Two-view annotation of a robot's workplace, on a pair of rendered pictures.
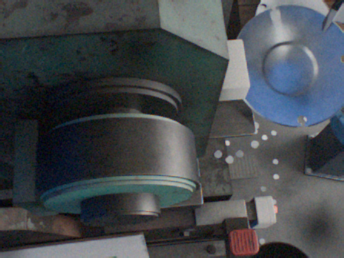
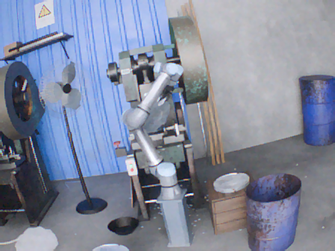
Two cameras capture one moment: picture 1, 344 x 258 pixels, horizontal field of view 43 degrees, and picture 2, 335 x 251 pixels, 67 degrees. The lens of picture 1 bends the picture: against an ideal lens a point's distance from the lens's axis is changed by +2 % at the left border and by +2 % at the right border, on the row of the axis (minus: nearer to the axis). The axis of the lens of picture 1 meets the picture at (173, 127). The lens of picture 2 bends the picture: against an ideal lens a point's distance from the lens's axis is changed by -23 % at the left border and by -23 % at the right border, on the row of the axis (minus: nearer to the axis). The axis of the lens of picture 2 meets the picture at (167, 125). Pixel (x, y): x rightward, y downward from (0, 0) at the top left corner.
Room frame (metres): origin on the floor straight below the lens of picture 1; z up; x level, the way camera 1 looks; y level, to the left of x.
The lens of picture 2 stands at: (0.79, -2.70, 1.41)
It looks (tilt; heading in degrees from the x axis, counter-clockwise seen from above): 13 degrees down; 96
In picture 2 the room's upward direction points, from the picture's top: 11 degrees counter-clockwise
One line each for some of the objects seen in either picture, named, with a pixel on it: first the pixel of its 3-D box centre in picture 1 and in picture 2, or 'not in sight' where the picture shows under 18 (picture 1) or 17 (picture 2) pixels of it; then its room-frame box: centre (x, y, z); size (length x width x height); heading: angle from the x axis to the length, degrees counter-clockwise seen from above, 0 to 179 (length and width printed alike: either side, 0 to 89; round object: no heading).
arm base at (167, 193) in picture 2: not in sight; (170, 188); (0.52, -0.67, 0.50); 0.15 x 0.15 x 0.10
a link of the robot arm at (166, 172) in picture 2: not in sight; (167, 173); (0.52, -0.66, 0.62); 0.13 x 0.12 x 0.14; 116
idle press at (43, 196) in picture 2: not in sight; (16, 138); (-1.36, 0.28, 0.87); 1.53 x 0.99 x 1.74; 94
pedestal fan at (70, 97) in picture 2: not in sight; (75, 130); (-0.55, 0.48, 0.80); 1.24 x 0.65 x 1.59; 96
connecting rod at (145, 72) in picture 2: not in sight; (144, 71); (0.40, 0.09, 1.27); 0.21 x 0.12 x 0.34; 96
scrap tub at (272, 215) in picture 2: not in sight; (273, 215); (1.23, -0.93, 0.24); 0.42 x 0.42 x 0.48
